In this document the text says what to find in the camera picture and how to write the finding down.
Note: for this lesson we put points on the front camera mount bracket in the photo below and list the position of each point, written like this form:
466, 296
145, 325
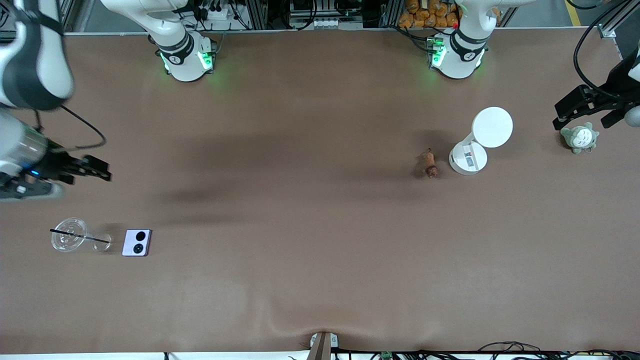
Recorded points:
322, 347

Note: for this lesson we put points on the black drinking straw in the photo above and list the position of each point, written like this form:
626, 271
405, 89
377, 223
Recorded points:
80, 236

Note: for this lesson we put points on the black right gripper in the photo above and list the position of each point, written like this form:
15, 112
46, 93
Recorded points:
56, 165

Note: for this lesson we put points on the brown lion statue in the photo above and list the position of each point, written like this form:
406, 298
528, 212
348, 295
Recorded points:
430, 166

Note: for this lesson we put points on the clear plastic cup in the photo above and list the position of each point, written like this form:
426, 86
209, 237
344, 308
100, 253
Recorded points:
67, 242

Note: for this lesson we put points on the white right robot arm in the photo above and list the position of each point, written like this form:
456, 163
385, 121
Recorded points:
182, 65

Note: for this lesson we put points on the orange round items pile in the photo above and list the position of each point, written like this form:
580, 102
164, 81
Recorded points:
430, 14

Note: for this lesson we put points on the white round-head desk lamp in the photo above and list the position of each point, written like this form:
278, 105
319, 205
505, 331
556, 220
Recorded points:
492, 127

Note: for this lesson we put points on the white power strip with plugs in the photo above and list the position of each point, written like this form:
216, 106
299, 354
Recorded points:
220, 12

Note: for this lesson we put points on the aluminium frame rail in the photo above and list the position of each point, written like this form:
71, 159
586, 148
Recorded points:
612, 27
67, 15

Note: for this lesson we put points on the black equipment box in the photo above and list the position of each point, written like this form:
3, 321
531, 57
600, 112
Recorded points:
325, 9

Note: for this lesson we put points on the grey green plush toy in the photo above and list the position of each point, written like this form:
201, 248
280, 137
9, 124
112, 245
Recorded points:
581, 140

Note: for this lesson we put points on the lilac flip phone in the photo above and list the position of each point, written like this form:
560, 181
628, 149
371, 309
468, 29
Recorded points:
131, 248

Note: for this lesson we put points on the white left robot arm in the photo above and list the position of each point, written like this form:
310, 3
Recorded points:
460, 62

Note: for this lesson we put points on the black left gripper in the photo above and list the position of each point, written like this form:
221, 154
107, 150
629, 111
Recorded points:
613, 93

